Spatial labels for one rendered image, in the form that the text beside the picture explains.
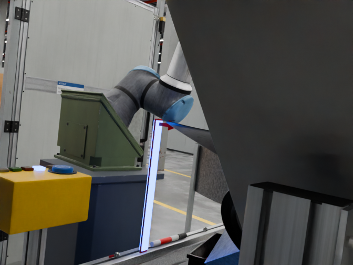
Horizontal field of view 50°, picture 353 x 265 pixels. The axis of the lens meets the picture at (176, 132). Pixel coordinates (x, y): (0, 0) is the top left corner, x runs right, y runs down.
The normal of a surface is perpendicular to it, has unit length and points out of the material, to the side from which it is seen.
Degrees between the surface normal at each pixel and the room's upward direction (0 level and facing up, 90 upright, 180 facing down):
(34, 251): 90
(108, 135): 90
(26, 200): 90
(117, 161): 90
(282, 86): 130
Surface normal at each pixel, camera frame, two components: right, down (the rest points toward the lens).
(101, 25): 0.77, 0.14
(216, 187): -0.84, -0.07
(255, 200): -0.62, -0.04
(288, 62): -0.55, 0.61
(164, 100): -0.31, 0.11
